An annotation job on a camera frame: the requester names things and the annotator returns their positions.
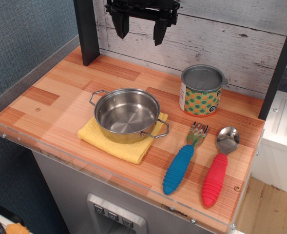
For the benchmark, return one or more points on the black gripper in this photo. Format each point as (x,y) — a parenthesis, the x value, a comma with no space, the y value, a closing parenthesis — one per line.
(160,11)

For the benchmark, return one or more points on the red handled metal spoon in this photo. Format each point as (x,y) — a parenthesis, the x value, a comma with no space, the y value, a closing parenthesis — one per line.
(227,141)

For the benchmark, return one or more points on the stainless steel pot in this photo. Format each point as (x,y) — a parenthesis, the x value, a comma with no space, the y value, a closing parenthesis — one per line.
(128,115)

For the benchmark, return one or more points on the yellow cloth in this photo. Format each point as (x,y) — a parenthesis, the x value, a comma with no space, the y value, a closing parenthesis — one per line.
(130,152)

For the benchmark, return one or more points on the green orange patterned can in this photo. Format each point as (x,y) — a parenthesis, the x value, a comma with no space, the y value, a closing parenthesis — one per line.
(200,90)

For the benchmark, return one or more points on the grey toy fridge cabinet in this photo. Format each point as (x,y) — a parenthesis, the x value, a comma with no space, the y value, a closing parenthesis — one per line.
(70,188)

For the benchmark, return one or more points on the white cabinet on right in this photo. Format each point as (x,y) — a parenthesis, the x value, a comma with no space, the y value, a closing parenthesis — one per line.
(270,162)

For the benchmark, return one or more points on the silver dispenser button panel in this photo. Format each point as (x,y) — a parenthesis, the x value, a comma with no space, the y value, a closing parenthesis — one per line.
(109,218)

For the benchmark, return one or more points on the orange object bottom left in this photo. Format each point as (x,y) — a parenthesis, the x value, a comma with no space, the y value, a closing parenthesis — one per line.
(16,228)

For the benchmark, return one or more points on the dark left vertical post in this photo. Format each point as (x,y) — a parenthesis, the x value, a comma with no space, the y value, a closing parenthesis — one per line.
(87,30)

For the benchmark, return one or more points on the dark vertical post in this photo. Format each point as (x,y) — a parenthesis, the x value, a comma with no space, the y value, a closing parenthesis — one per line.
(87,30)
(274,83)

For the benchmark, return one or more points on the blue handled metal fork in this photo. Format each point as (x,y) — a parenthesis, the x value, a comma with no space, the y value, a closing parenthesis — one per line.
(176,171)

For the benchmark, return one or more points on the dark right vertical post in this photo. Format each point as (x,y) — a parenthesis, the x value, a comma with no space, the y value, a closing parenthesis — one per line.
(274,83)

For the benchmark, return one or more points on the clear acrylic guard rail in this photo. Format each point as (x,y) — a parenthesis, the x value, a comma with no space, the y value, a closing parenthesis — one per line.
(46,115)

